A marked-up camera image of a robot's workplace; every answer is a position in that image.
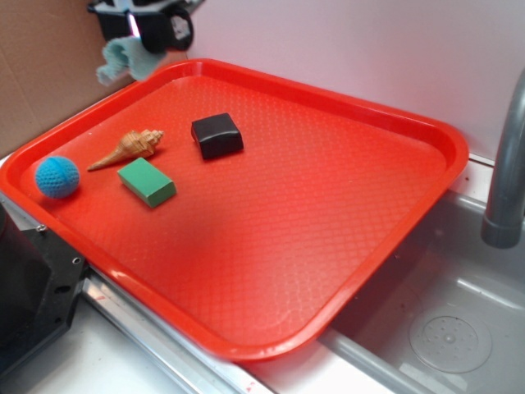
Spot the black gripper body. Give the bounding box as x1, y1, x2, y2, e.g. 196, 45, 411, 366
87, 0, 203, 16

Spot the grey sink basin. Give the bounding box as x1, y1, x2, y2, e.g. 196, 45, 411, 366
321, 192, 524, 393

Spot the brown cardboard panel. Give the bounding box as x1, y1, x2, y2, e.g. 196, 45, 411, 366
0, 0, 188, 159

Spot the light blue cloth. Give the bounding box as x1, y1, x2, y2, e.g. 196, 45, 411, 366
96, 36, 167, 86

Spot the black rectangular block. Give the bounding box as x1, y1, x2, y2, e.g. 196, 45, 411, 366
191, 112, 244, 160

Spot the tan spiral seashell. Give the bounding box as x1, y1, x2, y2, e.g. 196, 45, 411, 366
87, 130, 164, 172

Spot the green rectangular block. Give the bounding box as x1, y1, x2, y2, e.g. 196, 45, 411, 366
117, 158, 177, 208

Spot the blue crocheted ball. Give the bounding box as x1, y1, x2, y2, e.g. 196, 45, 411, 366
34, 156, 80, 199

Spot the grey faucet spout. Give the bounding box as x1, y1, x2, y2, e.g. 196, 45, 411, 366
482, 74, 524, 249

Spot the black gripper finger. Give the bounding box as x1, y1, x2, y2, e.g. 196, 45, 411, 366
138, 10, 194, 53
96, 13, 131, 41

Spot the red plastic tray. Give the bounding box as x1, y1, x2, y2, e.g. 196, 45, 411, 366
1, 59, 468, 362

